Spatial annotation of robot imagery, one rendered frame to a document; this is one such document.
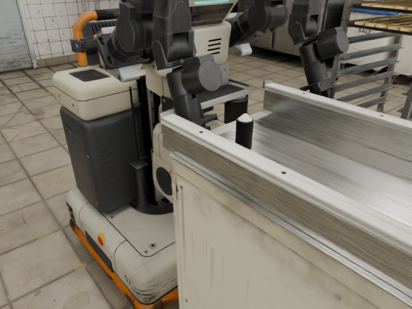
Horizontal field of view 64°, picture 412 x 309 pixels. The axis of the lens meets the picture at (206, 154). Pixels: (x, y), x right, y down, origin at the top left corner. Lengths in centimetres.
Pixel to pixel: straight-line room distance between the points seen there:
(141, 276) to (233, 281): 60
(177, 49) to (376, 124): 40
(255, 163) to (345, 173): 19
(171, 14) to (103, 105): 57
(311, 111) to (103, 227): 91
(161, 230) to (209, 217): 72
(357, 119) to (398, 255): 35
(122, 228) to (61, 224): 61
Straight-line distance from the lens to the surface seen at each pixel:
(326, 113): 72
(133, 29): 75
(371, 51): 236
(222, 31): 105
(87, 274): 158
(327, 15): 442
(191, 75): 64
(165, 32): 68
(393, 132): 67
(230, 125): 71
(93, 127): 118
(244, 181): 48
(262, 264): 52
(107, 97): 117
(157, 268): 118
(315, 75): 98
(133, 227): 131
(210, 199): 55
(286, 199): 44
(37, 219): 196
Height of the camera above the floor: 113
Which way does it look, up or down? 29 degrees down
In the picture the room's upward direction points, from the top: straight up
